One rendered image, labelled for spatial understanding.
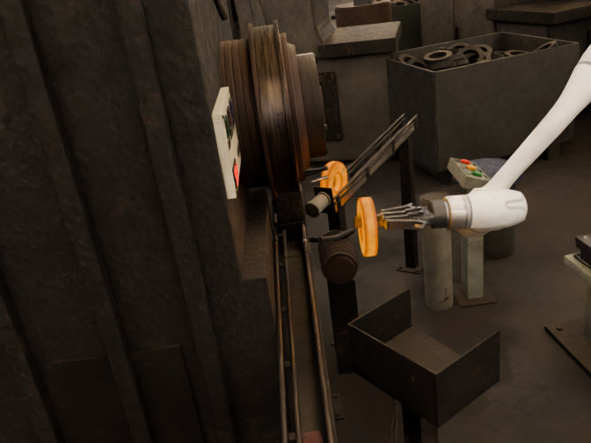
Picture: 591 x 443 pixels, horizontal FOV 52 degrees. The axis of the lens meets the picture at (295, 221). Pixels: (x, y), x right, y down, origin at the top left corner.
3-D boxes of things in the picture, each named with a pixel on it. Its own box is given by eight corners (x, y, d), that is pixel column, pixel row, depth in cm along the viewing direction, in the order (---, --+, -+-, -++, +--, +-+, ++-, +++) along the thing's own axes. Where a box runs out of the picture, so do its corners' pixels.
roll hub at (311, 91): (311, 172, 160) (298, 64, 149) (305, 141, 186) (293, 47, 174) (332, 169, 160) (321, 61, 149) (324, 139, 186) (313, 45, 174)
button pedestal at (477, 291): (462, 311, 263) (459, 177, 238) (447, 283, 285) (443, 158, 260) (499, 306, 263) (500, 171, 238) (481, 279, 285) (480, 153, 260)
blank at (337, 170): (331, 210, 230) (339, 211, 228) (315, 188, 218) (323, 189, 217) (344, 176, 236) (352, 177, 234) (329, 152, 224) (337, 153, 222)
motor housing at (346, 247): (335, 380, 233) (319, 257, 211) (330, 345, 253) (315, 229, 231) (369, 375, 233) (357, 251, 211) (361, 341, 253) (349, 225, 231)
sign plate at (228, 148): (227, 199, 127) (210, 115, 120) (233, 160, 151) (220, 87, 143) (237, 198, 127) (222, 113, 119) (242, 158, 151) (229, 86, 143)
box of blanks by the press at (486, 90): (437, 190, 387) (433, 67, 355) (382, 155, 460) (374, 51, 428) (574, 155, 409) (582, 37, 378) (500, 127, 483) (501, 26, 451)
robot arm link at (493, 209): (475, 228, 154) (461, 236, 167) (536, 223, 154) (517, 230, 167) (469, 187, 156) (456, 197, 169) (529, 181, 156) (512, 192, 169)
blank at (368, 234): (364, 215, 150) (378, 214, 150) (355, 187, 164) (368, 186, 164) (366, 268, 158) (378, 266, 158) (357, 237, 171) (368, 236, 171)
